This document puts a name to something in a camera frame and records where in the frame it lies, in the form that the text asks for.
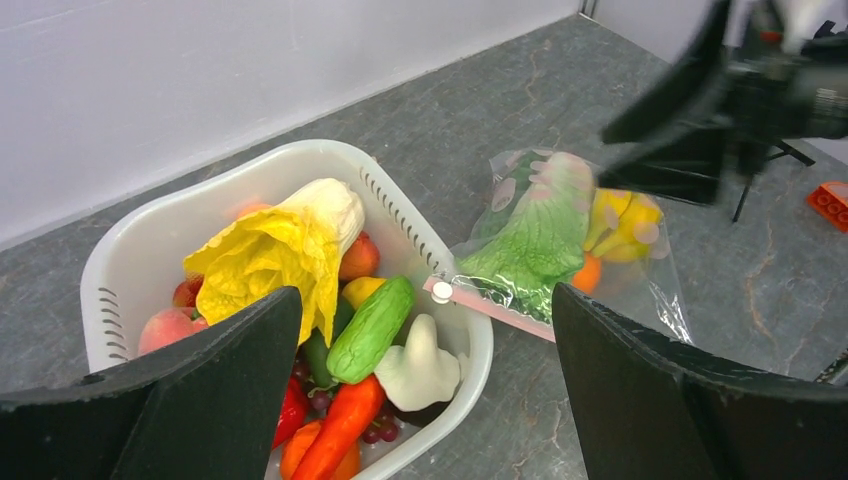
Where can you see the orange round object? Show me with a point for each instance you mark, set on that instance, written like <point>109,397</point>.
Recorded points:
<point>829,200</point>

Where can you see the black microphone tripod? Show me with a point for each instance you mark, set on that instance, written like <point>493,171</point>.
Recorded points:
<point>781,149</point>

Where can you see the upper peach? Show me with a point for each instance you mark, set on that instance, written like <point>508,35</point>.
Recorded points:
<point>186,292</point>

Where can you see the white plastic basket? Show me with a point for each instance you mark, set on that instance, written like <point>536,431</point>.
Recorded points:
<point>133,270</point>

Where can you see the orange bell pepper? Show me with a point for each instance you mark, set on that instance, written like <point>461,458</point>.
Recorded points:
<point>589,276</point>

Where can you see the orange carrot piece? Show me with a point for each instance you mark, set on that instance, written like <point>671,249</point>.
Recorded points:
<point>296,447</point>

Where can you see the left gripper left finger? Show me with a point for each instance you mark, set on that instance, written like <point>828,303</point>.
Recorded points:
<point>205,407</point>

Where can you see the clear zip top bag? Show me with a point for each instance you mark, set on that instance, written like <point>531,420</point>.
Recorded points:
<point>647,290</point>

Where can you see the dark green avocado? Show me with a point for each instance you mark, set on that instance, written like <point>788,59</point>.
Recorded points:
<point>316,351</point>

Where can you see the yellow banana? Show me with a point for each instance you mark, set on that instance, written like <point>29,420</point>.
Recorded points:
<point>623,226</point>

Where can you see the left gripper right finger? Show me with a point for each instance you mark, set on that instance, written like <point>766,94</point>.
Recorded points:
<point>647,406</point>

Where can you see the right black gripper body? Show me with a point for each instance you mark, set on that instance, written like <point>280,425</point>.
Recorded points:
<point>789,82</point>

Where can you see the light green bitter gourd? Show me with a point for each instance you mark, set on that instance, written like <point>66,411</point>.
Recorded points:
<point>366,339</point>

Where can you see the small yellow fruit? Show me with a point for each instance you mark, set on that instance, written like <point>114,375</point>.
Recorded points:
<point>357,291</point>

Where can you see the lower reddish peach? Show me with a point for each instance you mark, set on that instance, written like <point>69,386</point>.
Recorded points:
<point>169,326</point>

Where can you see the dark purple grapes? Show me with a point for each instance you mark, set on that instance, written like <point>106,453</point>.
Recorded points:
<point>383,427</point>

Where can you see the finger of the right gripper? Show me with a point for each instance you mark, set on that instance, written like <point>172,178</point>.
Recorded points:
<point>678,86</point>
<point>682,164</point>

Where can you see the yellow crinkled lettuce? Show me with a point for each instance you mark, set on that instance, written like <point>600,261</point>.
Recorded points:
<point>299,243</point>

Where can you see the orange chili pepper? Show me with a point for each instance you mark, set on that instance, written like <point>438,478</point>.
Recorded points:
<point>352,411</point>

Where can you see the red pepper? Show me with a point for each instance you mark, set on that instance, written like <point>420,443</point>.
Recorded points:
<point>294,410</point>

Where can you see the white mushroom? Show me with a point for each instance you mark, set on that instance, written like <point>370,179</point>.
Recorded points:
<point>419,373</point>

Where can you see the green napa cabbage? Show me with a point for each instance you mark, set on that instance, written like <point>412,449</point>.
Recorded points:
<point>530,237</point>

